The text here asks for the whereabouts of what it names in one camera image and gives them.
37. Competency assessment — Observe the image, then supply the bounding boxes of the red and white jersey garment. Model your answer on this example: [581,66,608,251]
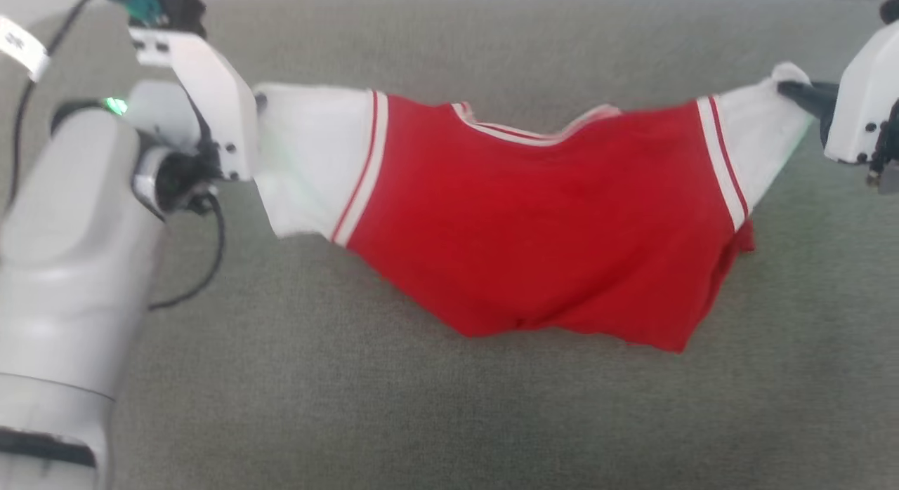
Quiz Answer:
[253,62,815,354]

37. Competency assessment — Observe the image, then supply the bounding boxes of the white cable label tag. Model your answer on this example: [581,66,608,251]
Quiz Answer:
[0,16,51,82]

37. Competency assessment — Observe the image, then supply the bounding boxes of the grey fabric sofa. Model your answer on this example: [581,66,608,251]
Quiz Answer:
[0,0,899,490]

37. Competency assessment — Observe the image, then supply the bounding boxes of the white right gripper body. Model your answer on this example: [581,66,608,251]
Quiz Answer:
[823,20,899,164]

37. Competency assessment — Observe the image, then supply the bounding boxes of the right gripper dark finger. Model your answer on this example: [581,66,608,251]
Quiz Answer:
[777,81,840,122]

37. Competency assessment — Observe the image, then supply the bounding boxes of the thin black cable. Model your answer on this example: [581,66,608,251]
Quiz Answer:
[6,0,107,206]
[147,194,226,312]

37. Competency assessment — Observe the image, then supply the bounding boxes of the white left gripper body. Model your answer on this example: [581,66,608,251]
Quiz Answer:
[130,27,259,182]

